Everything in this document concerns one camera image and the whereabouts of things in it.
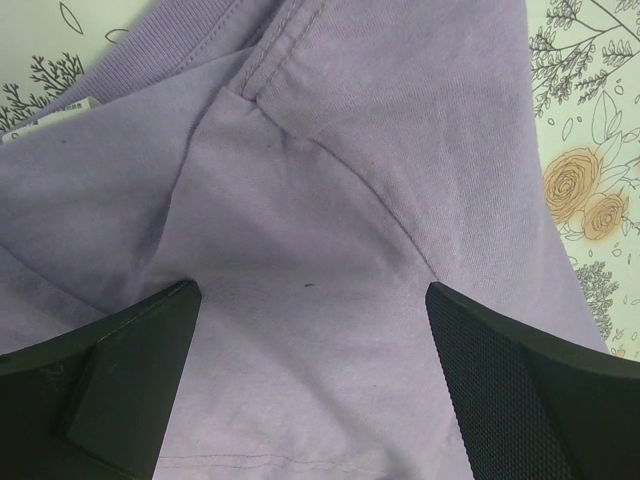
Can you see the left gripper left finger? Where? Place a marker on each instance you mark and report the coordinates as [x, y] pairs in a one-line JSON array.
[[94, 403]]

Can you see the floral table mat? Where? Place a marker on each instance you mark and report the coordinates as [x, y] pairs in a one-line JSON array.
[[584, 60]]

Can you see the purple t shirt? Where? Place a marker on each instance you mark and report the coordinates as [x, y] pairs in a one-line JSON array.
[[313, 166]]

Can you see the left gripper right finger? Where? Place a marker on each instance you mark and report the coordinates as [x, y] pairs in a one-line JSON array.
[[531, 405]]

